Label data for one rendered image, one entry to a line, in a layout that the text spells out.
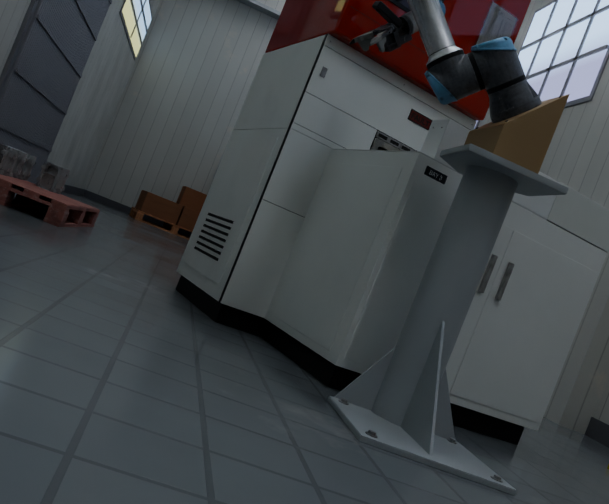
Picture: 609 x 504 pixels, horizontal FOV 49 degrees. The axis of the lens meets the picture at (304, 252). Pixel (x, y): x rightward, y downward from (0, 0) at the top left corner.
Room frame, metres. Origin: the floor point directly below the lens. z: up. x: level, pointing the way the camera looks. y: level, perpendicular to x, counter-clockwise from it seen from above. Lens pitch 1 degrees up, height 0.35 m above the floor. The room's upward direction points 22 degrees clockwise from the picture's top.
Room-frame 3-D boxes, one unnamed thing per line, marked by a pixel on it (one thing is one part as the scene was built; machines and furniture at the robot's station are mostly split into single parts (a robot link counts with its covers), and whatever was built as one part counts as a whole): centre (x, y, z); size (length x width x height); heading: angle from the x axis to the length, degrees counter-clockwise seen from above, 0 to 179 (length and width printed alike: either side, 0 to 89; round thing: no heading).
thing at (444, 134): (2.35, -0.51, 0.89); 0.55 x 0.09 x 0.14; 116
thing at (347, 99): (2.82, -0.13, 1.02); 0.81 x 0.03 x 0.40; 116
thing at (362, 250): (2.65, -0.52, 0.41); 0.96 x 0.64 x 0.82; 116
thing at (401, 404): (1.91, -0.46, 0.41); 0.51 x 0.44 x 0.82; 11
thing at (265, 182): (3.13, 0.02, 0.41); 0.82 x 0.70 x 0.82; 116
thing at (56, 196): (4.57, 1.88, 0.17); 1.20 x 0.84 x 0.34; 11
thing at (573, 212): (2.79, -0.79, 0.89); 0.62 x 0.35 x 0.14; 26
